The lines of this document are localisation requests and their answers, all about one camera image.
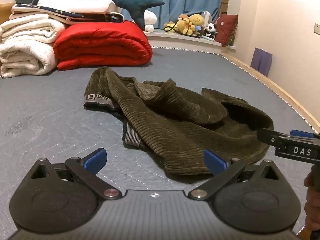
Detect wooden bed frame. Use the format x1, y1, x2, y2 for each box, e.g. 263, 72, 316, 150
221, 52, 320, 135

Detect person's right hand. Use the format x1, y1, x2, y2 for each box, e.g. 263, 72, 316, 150
303, 172, 320, 240

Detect red folded quilt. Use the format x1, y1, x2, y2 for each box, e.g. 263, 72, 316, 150
53, 21, 153, 71

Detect navy trimmed folded blanket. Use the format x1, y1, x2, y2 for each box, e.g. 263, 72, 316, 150
11, 3, 125, 24

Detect dark red cushion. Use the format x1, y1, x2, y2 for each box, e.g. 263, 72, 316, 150
215, 14, 239, 47

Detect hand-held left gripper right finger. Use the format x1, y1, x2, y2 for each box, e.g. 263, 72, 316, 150
188, 149, 281, 201

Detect yellow duck plush toy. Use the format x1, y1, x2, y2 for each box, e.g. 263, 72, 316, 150
188, 14, 205, 36

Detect olive corduroy pants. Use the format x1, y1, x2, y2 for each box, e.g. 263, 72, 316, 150
83, 66, 274, 176

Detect panda plush toy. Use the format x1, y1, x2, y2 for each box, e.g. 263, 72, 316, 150
204, 23, 217, 39

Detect white window sill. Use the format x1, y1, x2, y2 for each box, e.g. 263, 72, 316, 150
144, 28, 237, 53

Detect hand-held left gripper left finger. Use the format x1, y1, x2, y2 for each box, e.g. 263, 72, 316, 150
30, 148, 123, 201

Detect wooden headboard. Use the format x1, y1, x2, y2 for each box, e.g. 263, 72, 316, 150
0, 2, 17, 26

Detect small yellow plush toy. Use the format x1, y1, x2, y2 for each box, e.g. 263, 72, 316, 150
164, 22, 178, 33

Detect white folded pillow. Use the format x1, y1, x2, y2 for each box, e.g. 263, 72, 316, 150
37, 0, 117, 14

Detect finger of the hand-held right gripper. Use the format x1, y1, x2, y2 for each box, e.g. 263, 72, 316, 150
290, 129, 320, 139
257, 128, 320, 147

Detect white round plush toy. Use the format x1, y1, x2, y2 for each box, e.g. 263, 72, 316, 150
144, 9, 158, 32

